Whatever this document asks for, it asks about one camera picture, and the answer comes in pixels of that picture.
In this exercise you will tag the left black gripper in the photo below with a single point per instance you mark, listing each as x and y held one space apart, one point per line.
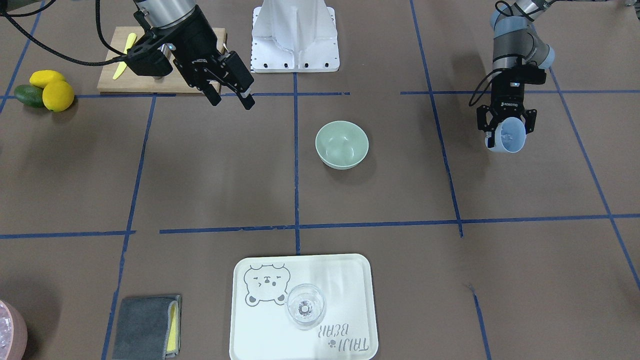
506 98

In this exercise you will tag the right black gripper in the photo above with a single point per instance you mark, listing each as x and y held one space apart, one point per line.
194 54

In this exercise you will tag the light blue cup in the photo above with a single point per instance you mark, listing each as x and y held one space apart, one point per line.
510 136

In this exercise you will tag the green bowl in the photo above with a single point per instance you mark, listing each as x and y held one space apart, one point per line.
341 145

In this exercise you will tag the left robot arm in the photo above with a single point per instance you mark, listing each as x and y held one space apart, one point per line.
520 58

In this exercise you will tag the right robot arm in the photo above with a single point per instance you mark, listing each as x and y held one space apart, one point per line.
120 56

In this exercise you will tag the pink bowl with ice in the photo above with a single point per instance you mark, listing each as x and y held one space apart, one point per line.
13 333

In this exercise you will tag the wooden cutting board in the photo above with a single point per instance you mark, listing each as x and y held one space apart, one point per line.
128 82

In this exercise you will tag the yellow plastic knife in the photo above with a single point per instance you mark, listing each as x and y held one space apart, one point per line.
130 42

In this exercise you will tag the yellow lemon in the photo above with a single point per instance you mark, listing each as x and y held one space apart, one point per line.
57 96

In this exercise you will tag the green avocado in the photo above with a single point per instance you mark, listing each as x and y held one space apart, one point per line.
29 95

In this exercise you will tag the clear wine glass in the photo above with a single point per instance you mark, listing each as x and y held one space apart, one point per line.
306 306

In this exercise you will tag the white bear tray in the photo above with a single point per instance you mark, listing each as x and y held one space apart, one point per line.
260 328

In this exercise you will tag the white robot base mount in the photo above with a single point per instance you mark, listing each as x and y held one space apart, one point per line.
294 36

